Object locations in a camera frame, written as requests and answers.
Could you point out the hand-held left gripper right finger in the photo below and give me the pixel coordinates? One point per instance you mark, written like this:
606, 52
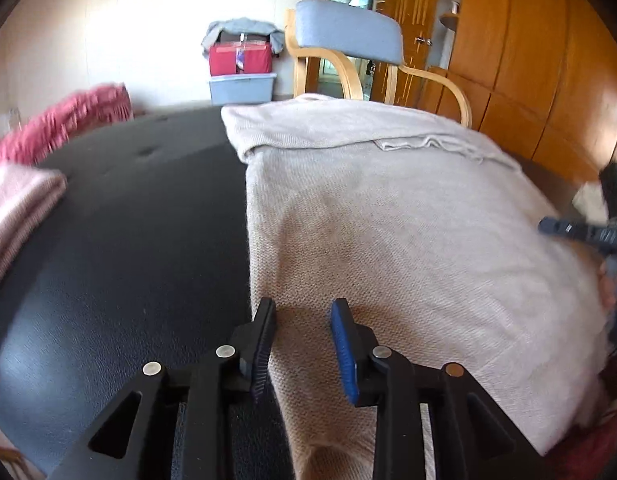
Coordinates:
344, 360

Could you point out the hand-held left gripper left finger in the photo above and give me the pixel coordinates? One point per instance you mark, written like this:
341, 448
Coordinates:
262, 360

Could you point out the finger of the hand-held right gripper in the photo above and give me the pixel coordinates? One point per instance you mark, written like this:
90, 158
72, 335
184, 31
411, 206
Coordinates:
573, 231

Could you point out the beige knit sweater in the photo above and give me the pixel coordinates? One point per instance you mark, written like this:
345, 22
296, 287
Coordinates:
413, 235

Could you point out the black leather ottoman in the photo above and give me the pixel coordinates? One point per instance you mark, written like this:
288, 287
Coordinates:
138, 260

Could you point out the wooden cabinet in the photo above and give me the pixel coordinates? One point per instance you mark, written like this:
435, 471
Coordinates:
528, 60

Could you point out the person's red patterned clothing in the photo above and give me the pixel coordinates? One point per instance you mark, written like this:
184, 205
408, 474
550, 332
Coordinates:
593, 435

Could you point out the pale blue storage box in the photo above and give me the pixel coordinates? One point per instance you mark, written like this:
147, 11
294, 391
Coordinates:
241, 89

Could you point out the wooden door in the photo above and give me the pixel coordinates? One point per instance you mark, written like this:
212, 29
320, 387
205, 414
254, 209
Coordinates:
413, 0

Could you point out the pink folded sweater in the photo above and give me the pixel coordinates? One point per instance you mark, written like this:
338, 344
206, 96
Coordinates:
18, 210

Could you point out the red bag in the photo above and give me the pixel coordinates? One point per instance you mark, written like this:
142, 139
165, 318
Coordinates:
241, 60

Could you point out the grey upholstered wooden armchair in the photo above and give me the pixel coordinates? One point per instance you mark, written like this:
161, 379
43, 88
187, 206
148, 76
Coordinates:
348, 30

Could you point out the grey cloth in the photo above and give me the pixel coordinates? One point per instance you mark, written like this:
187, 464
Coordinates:
243, 27

